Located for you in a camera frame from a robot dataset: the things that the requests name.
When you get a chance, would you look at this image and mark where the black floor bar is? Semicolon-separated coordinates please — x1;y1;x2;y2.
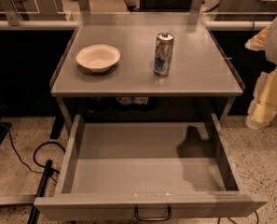
27;160;52;224

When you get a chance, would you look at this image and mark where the grey open top drawer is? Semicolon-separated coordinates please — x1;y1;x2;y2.
35;116;267;221

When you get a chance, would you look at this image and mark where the redbull can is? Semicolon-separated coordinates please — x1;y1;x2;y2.
154;32;174;77

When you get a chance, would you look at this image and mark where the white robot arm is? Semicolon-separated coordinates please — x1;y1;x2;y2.
245;17;277;130

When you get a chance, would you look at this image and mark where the grey cabinet table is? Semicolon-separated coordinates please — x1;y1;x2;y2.
51;13;243;127

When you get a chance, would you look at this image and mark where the black drawer handle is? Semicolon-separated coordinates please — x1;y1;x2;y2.
134;206;172;221

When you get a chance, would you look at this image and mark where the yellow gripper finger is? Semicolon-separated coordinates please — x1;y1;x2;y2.
245;27;270;51
245;67;277;130

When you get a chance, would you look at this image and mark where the white paper bowl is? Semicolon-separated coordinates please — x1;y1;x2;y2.
76;45;120;73

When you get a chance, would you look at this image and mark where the white horizontal rail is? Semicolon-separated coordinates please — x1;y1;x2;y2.
0;21;79;30

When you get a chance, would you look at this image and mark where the black floor cable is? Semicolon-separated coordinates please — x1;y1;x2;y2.
0;121;66;184

